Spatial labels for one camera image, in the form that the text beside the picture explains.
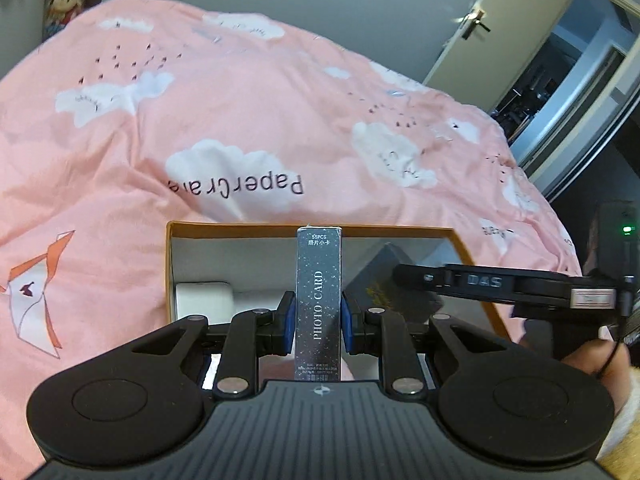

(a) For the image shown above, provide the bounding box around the photo card box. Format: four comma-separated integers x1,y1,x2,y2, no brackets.
296,225,345,384

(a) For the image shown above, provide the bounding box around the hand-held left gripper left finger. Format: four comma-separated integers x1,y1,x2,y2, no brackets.
113,291,297,397

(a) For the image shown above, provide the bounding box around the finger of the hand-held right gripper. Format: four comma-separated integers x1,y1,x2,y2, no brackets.
392,262,577,307

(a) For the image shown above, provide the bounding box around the cream door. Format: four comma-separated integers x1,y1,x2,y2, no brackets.
424,0,584,112

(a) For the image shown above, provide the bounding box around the person's right hand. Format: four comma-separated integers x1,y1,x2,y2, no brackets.
560,326,634,387

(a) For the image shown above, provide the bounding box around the orange cardboard box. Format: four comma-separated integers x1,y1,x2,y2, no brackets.
165,219,519,392

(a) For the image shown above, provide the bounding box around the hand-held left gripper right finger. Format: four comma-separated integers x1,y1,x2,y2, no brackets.
341,293,501,397

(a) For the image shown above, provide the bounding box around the metal door handle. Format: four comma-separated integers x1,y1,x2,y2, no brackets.
459,8,492,40

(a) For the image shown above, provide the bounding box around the dark grey box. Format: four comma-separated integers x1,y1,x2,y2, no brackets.
344,242,444,317

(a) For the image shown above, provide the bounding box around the pink printed blanket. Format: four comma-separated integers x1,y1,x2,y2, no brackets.
0,0,587,480

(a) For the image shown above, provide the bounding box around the white glasses case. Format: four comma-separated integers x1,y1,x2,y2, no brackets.
174,281,236,324

